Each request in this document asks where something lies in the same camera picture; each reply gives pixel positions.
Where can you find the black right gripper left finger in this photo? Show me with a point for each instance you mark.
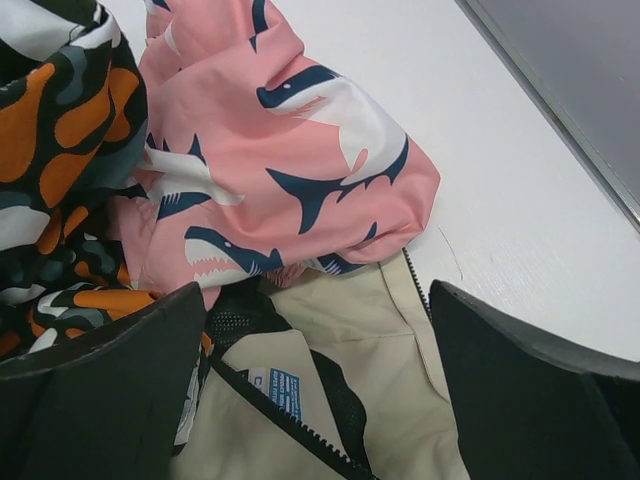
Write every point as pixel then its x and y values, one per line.
pixel 107 404

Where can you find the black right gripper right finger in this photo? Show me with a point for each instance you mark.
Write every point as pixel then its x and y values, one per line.
pixel 529 404

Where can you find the beige zip jacket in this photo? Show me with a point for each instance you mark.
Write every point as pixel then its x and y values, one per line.
pixel 334 377

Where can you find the pink shark print cloth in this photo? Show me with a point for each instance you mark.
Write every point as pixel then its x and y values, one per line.
pixel 259 160

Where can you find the orange black camouflage cloth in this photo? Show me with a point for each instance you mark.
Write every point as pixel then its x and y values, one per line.
pixel 73 122

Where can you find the aluminium frame rail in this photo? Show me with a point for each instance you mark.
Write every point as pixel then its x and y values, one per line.
pixel 581 61

